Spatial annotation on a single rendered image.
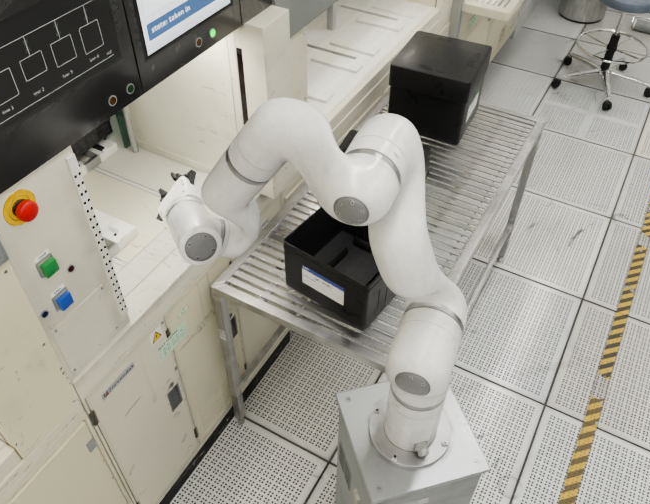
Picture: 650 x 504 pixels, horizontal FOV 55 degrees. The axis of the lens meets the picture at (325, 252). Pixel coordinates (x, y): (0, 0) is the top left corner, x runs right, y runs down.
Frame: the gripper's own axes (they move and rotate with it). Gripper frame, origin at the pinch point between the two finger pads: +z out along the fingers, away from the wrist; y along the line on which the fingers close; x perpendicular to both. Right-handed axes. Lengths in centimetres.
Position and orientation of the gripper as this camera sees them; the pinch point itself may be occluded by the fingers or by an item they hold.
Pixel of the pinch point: (171, 187)
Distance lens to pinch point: 150.0
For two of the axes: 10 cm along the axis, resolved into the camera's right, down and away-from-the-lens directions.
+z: -3.8, -4.5, 8.1
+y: 6.1, -7.8, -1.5
